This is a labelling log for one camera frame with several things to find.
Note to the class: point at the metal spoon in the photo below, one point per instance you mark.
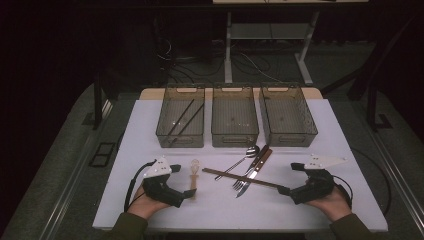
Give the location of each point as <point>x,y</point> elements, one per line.
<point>251,151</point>

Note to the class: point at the black metal stand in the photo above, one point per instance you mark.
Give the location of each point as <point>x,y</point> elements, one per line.
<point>371,106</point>
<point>97,100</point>

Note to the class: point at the person's right hand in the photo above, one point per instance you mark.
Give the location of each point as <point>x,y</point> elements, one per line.
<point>333,205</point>

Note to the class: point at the aluminium rail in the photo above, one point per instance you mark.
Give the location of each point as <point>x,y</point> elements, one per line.
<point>400,185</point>
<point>70,186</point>

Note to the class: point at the black chopstick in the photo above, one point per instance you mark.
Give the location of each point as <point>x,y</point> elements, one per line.
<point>180,117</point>
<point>191,119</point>

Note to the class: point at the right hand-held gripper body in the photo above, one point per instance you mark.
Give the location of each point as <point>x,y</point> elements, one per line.
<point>316,188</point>

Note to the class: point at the white frame desk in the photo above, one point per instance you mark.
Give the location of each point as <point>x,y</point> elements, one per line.
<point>228,50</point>

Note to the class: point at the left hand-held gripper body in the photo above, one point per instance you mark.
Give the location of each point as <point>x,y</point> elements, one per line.
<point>163,191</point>

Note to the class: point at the person's left hand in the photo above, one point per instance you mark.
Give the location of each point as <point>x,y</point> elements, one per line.
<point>143,206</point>

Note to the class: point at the smoky clear plastic bin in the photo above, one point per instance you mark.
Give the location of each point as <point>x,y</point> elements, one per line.
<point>235,116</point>
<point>181,90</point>
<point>288,115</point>

